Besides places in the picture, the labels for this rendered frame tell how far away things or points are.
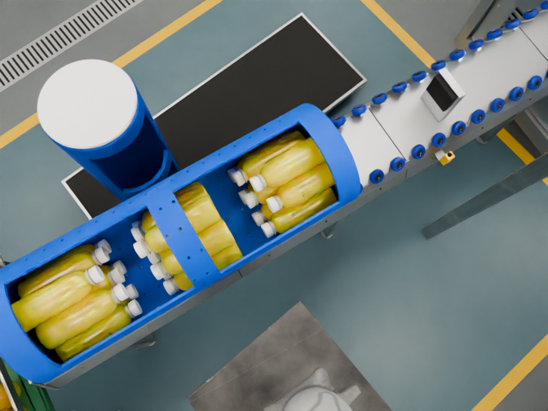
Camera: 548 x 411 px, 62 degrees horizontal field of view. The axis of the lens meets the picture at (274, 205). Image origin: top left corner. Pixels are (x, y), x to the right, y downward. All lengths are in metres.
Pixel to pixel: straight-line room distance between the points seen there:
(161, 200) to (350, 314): 1.40
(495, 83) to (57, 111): 1.33
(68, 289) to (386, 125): 1.00
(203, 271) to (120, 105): 0.57
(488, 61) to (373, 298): 1.18
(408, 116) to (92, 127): 0.94
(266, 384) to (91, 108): 0.88
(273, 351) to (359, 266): 1.16
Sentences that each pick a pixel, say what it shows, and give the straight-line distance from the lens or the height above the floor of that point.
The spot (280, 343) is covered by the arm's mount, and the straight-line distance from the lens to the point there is 1.20.
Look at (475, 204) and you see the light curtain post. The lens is 1.88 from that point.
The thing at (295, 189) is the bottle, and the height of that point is 1.15.
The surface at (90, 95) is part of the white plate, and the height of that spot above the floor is 1.04.
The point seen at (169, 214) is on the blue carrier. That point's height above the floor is 1.23.
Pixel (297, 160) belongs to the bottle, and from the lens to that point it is 1.09.
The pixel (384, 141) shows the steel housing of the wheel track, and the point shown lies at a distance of 1.44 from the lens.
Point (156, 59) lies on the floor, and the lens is 2.69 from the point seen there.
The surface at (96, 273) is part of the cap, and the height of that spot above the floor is 1.18.
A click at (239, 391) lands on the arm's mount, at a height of 1.02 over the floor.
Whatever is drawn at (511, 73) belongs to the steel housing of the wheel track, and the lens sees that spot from 1.70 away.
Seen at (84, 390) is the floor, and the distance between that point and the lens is 2.37.
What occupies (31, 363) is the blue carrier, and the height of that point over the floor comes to 1.19.
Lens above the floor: 2.21
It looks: 75 degrees down
